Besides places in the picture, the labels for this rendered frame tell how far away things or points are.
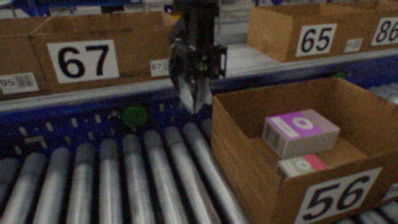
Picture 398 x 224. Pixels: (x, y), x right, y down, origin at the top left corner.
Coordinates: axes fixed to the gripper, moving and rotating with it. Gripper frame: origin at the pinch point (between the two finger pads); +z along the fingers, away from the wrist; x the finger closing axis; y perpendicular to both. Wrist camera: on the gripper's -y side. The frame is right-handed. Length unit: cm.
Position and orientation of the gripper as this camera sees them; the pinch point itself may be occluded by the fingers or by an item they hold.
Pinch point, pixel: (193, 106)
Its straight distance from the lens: 48.2
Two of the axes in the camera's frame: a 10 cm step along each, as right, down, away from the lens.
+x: 9.3, -1.8, 3.0
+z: 0.0, 8.5, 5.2
